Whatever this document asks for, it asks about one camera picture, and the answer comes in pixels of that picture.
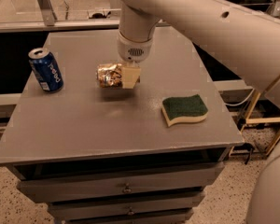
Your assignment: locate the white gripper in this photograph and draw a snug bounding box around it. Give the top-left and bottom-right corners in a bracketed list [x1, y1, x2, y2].
[118, 34, 152, 89]

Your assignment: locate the orange soda can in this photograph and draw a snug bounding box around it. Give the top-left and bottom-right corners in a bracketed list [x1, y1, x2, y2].
[96, 63, 122, 88]

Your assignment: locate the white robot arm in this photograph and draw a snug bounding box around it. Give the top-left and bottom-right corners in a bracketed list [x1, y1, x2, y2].
[118, 0, 280, 108]

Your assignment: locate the blue Pepsi can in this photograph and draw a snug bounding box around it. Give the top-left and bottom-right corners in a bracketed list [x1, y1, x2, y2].
[28, 48, 63, 92]

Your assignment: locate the green and yellow sponge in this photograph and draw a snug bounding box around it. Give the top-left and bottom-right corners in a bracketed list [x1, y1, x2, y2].
[161, 94, 208, 127]

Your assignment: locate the grey drawer cabinet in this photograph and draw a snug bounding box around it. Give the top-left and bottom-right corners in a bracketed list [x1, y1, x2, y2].
[0, 27, 243, 224]

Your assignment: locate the metal guard rail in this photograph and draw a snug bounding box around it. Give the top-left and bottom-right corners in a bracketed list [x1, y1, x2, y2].
[0, 0, 280, 38]

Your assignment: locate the white cable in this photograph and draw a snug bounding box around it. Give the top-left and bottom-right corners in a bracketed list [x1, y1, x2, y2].
[224, 89, 256, 108]

